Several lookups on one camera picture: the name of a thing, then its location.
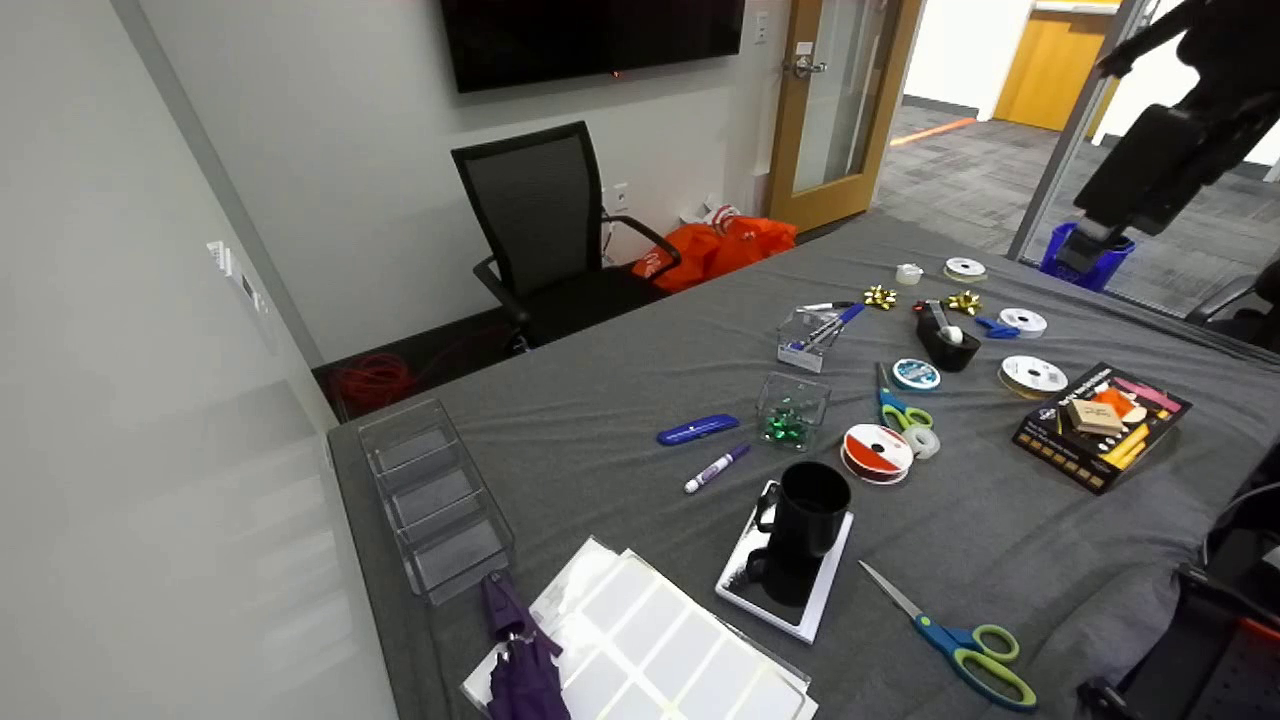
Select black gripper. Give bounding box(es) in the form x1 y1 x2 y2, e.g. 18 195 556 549
1072 101 1208 242

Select small wooden stamp block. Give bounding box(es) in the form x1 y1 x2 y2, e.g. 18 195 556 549
1058 398 1123 441

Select blue bin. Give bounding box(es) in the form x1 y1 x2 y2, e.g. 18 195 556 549
1035 215 1140 295

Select large white ribbon spool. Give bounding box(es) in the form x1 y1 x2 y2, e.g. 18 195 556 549
998 354 1072 400

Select green tape roll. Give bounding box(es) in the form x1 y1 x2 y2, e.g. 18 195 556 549
887 354 944 398

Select small green blue scissors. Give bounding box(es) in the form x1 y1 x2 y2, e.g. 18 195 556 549
872 359 940 436

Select wooden door with glass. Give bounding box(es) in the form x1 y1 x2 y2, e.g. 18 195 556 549
765 0 927 238

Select grey staples box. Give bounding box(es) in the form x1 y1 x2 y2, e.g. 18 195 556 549
773 312 850 375

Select clear container green pins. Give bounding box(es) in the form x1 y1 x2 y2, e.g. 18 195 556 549
758 375 834 453

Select orange bag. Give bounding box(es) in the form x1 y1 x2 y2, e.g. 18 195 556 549
632 214 802 295

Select black mug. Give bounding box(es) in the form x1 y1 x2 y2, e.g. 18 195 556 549
761 461 855 573

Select large green blue scissors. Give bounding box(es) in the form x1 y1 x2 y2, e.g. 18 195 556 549
855 557 1042 713

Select purple white marker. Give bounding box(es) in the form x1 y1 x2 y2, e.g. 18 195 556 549
681 443 758 500

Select black white flat box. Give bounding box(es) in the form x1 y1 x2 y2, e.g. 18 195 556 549
711 500 860 650

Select black mesh office chair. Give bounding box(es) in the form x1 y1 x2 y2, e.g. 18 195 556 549
450 115 688 354

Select white label sheets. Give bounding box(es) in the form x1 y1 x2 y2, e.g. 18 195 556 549
459 536 821 720

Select clear acrylic organizer tray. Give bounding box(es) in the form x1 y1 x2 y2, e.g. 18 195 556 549
358 404 517 608

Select purple cloth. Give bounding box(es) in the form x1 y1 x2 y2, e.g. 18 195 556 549
482 573 576 720

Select metal glass wall frame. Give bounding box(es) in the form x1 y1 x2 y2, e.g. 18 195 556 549
1003 0 1160 265

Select black wall television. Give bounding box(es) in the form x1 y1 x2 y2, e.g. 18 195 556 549
438 0 747 98

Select red coiled cable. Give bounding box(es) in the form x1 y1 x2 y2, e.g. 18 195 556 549
331 354 423 421

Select white wall switch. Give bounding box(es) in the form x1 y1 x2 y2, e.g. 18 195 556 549
203 238 263 315

